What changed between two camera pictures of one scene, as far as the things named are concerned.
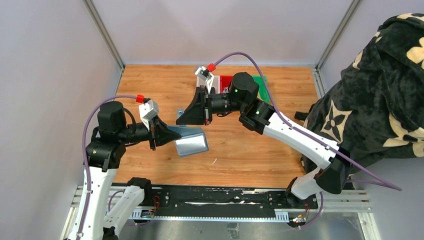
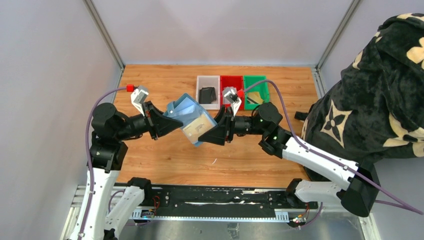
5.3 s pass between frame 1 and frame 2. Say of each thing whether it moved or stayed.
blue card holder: moved
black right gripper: moved
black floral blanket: stayed
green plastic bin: stayed
